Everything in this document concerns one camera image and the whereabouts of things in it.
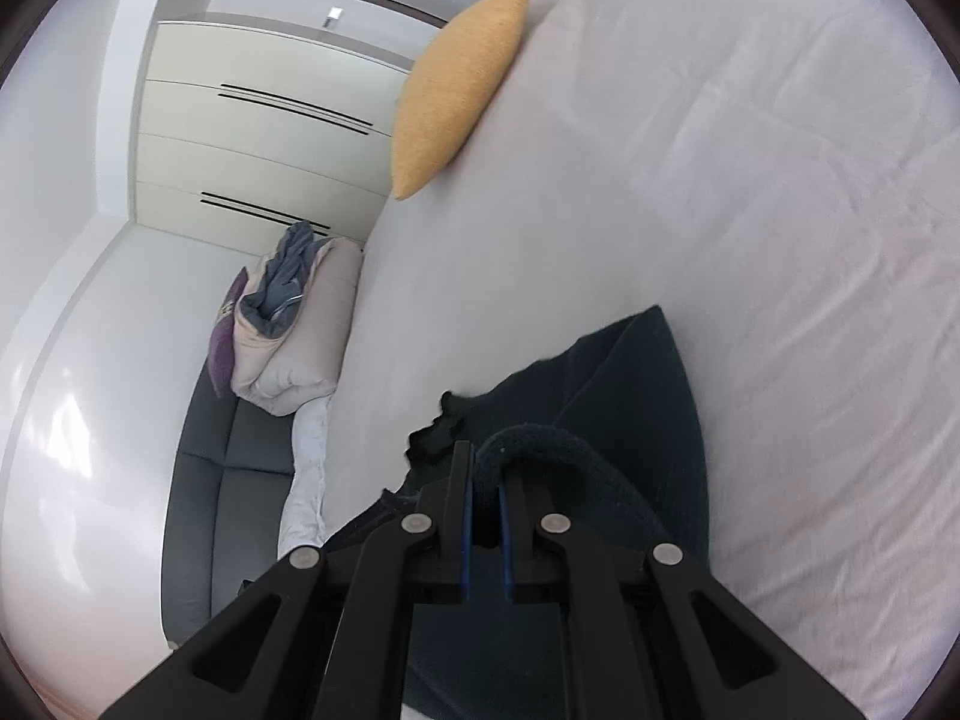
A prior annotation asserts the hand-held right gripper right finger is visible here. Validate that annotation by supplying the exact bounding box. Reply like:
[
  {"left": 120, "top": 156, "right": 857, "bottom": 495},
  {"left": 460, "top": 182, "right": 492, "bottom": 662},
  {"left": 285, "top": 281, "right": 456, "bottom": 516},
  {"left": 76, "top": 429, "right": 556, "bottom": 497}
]
[{"left": 499, "top": 465, "right": 871, "bottom": 720}]

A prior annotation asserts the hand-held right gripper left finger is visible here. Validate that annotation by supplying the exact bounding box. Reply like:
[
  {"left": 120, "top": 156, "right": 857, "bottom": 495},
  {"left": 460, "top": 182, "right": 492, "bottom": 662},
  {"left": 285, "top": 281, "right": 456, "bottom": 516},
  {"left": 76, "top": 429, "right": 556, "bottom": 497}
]
[{"left": 97, "top": 441, "right": 475, "bottom": 720}]

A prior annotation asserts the dark green sweater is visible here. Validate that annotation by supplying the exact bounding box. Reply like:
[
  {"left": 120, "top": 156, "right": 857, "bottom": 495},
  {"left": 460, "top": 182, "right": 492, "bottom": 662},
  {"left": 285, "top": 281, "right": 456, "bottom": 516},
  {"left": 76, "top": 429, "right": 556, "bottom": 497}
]
[{"left": 322, "top": 305, "right": 710, "bottom": 720}]

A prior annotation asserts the white quilt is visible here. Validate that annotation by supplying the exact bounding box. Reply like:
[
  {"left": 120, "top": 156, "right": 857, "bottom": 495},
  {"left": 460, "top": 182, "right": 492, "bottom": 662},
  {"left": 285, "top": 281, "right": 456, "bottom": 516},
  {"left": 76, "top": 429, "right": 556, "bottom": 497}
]
[{"left": 277, "top": 390, "right": 335, "bottom": 560}]

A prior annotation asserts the dark grey padded headboard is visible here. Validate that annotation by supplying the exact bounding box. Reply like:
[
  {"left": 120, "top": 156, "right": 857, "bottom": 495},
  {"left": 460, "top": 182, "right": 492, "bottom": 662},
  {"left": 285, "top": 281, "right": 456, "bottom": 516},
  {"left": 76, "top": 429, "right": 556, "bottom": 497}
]
[{"left": 161, "top": 371, "right": 331, "bottom": 650}]

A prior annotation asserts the folded beige duvet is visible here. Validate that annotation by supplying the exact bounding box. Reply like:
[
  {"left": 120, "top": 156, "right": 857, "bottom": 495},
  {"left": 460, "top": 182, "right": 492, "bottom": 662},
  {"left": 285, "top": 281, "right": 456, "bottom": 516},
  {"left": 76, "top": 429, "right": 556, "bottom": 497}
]
[{"left": 231, "top": 236, "right": 366, "bottom": 417}]

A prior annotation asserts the purple pillow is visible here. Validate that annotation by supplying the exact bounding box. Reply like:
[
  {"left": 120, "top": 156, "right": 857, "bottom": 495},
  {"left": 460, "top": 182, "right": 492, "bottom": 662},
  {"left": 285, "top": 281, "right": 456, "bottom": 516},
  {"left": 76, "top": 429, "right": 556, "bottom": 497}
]
[{"left": 206, "top": 266, "right": 248, "bottom": 400}]

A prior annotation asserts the grey-blue crumpled cloth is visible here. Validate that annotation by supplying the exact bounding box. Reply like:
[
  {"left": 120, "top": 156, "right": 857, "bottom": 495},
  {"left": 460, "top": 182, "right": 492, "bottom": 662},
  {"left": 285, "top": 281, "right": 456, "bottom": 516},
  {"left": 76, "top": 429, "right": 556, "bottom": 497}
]
[{"left": 240, "top": 221, "right": 335, "bottom": 335}]

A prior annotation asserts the bed with white sheet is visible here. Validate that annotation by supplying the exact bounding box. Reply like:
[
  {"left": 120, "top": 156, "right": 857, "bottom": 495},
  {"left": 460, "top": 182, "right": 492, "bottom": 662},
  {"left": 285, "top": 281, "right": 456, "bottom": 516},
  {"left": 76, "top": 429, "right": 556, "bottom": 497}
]
[{"left": 277, "top": 0, "right": 960, "bottom": 720}]

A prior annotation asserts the yellow pillow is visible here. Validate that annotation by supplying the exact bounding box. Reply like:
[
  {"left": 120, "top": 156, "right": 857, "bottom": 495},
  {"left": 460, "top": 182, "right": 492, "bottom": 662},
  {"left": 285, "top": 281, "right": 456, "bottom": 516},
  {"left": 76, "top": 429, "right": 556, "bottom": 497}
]
[{"left": 390, "top": 0, "right": 532, "bottom": 201}]

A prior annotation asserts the cream wardrobe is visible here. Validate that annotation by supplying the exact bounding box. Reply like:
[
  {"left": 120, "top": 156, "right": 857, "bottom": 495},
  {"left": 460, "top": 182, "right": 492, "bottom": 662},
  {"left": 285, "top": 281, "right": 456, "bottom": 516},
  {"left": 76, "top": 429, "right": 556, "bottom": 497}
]
[{"left": 131, "top": 19, "right": 417, "bottom": 252}]

